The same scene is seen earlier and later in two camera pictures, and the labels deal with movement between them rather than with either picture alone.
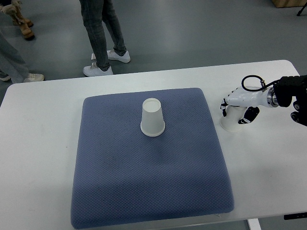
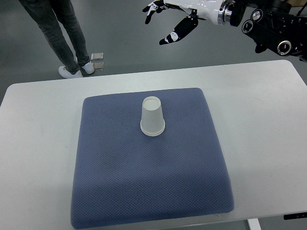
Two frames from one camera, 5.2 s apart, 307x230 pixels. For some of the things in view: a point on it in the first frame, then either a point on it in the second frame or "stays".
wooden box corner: (279, 4) stays
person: (101, 20) -> (42, 12)
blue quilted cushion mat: (123, 178) stays
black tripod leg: (300, 12) stays
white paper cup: (234, 114) -> (152, 120)
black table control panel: (295, 215) stays
